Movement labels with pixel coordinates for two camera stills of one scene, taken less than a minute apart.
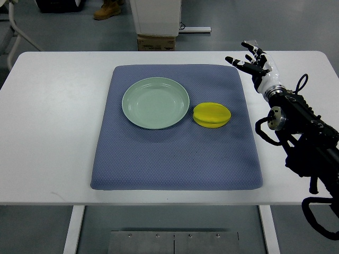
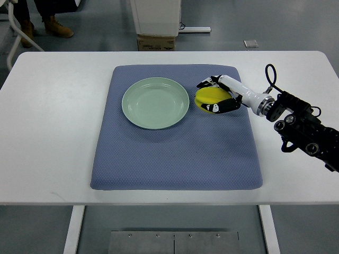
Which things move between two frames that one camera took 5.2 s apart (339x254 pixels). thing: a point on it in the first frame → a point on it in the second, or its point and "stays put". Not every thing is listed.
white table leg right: (269, 229) stays put
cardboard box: (154, 43) stays put
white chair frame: (19, 33) stays put
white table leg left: (73, 230) stays put
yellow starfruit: (211, 115) → (209, 95)
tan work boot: (109, 8) → (54, 27)
